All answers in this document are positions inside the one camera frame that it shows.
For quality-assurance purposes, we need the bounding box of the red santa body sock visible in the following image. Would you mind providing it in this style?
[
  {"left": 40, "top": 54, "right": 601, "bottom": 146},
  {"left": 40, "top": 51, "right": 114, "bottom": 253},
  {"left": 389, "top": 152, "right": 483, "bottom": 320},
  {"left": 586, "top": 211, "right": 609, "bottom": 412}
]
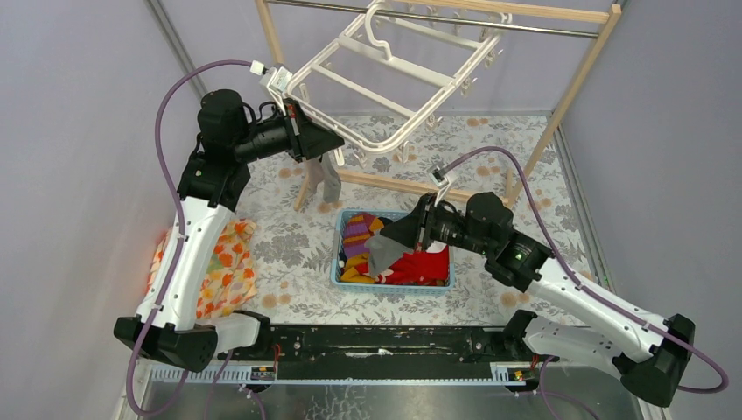
[{"left": 378, "top": 247, "right": 450, "bottom": 287}]

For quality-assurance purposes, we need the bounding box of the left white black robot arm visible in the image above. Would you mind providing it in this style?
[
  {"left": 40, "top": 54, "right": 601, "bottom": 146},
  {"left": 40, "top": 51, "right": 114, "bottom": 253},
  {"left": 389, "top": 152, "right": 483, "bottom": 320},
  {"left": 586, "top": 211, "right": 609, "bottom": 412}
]
[{"left": 114, "top": 89, "right": 345, "bottom": 373}]

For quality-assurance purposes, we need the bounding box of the metal hanging rod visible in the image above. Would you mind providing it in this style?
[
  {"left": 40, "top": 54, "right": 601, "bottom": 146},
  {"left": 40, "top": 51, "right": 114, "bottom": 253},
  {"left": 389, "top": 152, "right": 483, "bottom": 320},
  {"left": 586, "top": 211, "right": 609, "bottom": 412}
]
[{"left": 268, "top": 0, "right": 599, "bottom": 39}]

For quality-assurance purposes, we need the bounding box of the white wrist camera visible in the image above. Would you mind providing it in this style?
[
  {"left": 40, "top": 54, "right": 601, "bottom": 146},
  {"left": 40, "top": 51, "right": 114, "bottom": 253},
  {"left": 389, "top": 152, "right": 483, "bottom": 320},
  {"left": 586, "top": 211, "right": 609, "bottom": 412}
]
[
  {"left": 430, "top": 167, "right": 456, "bottom": 206},
  {"left": 249, "top": 61, "right": 293, "bottom": 115}
]

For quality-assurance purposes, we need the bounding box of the grey sock with red stripes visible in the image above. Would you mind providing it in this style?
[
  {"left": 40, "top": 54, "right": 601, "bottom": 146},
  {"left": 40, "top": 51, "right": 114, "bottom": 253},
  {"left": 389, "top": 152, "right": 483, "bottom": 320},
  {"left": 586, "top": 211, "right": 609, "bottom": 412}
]
[{"left": 304, "top": 157, "right": 325, "bottom": 193}]

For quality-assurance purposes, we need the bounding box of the white plastic clip hanger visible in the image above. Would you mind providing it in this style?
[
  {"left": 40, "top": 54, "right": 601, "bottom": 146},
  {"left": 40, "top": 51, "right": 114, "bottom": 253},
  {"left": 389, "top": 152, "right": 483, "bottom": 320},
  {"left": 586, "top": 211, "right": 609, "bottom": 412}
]
[{"left": 283, "top": 1, "right": 513, "bottom": 155}]

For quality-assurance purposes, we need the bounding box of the orange floral cloth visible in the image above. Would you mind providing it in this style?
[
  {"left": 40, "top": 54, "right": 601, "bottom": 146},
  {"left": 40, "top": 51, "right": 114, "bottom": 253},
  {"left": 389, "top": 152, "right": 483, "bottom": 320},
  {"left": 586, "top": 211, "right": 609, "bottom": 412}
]
[{"left": 144, "top": 217, "right": 258, "bottom": 320}]

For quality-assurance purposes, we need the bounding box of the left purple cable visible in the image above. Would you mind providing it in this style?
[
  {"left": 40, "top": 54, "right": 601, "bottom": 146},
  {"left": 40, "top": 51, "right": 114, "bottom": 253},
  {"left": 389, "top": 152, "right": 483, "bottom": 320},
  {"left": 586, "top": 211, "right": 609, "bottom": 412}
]
[{"left": 124, "top": 59, "right": 262, "bottom": 420}]

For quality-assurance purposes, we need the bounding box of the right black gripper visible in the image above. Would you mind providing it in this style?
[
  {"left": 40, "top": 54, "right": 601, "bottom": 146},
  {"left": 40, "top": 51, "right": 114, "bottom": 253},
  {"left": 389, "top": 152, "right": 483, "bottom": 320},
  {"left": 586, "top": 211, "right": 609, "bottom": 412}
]
[{"left": 381, "top": 192, "right": 493, "bottom": 256}]

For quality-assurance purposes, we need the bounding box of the red white patterned sock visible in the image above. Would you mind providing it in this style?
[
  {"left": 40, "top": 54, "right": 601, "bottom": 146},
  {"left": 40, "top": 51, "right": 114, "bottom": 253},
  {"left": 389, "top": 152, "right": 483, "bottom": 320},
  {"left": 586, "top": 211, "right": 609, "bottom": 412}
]
[{"left": 339, "top": 263, "right": 386, "bottom": 284}]

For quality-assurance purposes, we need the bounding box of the blue plastic sock basket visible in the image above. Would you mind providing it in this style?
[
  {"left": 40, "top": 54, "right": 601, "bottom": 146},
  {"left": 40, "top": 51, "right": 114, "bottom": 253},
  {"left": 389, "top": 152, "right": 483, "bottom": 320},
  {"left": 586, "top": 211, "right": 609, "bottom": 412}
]
[{"left": 329, "top": 209, "right": 455, "bottom": 297}]

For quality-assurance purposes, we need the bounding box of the plain dark grey sock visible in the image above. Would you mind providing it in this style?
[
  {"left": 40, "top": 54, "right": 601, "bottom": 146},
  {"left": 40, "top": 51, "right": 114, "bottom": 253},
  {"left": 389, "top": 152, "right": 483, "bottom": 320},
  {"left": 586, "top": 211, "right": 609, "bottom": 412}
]
[{"left": 364, "top": 234, "right": 413, "bottom": 277}]

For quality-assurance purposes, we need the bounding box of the grey striped cuff sock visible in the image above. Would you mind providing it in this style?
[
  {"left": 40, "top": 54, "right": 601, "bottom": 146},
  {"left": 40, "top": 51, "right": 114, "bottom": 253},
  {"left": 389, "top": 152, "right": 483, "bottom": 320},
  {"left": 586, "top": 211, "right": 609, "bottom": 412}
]
[{"left": 320, "top": 154, "right": 342, "bottom": 204}]

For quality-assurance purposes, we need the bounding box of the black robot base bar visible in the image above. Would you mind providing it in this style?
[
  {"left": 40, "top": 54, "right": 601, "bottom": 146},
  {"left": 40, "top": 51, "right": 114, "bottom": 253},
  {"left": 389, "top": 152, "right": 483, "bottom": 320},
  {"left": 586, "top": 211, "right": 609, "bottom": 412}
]
[{"left": 232, "top": 325, "right": 546, "bottom": 382}]

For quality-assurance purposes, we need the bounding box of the floral patterned table mat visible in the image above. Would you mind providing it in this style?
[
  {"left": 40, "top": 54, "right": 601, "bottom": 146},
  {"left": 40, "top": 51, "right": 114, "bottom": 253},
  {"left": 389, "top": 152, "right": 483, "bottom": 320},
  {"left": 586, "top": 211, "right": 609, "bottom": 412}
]
[{"left": 237, "top": 115, "right": 575, "bottom": 326}]

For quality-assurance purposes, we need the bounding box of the purple orange striped sock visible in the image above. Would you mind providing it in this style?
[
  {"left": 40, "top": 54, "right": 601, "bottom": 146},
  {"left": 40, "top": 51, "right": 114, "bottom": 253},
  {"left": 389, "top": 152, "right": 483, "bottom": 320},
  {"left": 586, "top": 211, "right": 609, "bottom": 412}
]
[{"left": 342, "top": 212, "right": 384, "bottom": 259}]

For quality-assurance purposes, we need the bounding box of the wooden drying rack frame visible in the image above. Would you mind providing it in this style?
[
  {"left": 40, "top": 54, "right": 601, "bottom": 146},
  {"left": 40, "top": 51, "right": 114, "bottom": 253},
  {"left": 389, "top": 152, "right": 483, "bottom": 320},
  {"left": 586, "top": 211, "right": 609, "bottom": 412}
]
[{"left": 255, "top": 0, "right": 624, "bottom": 213}]

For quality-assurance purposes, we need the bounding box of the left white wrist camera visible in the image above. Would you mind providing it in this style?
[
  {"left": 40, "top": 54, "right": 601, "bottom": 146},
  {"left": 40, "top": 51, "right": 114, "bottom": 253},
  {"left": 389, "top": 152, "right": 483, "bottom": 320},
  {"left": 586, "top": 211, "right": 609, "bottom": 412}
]
[{"left": 249, "top": 61, "right": 293, "bottom": 115}]

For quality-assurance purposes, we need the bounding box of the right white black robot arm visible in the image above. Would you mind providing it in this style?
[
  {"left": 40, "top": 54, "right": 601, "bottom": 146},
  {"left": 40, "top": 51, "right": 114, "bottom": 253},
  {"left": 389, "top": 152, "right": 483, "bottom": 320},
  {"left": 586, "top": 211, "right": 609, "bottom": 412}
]
[{"left": 377, "top": 192, "right": 696, "bottom": 408}]

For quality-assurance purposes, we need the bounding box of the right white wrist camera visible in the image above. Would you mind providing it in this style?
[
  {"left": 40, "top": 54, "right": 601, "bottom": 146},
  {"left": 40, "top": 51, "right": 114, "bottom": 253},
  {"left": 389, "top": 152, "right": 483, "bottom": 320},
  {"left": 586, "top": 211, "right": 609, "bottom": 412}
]
[{"left": 430, "top": 167, "right": 456, "bottom": 206}]

